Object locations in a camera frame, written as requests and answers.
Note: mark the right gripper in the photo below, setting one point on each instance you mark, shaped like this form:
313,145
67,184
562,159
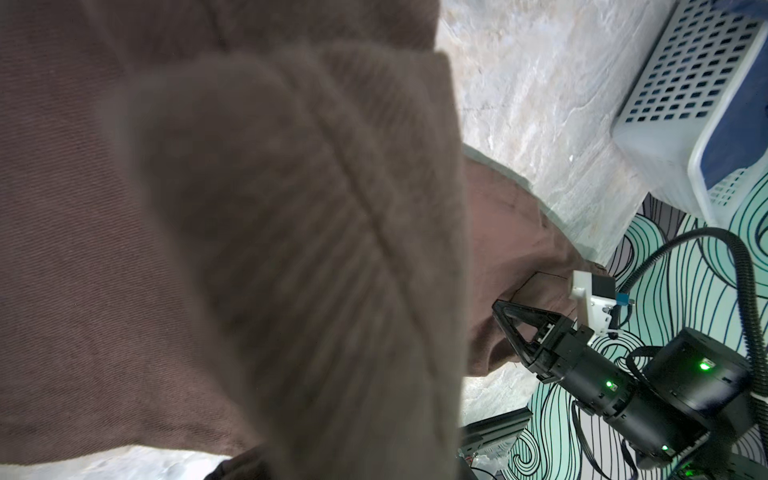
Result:
546,342

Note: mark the brown trousers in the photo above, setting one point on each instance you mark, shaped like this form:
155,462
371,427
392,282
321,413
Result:
249,228

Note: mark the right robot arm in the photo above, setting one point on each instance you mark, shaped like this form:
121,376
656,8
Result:
682,406

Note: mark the navy blue trousers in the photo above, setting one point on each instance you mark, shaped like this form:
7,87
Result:
734,97

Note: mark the white plastic laundry basket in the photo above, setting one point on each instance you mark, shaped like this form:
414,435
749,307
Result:
659,129

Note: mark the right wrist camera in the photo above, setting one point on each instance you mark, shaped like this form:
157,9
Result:
598,303

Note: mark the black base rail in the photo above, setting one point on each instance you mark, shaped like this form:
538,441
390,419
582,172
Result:
490,431

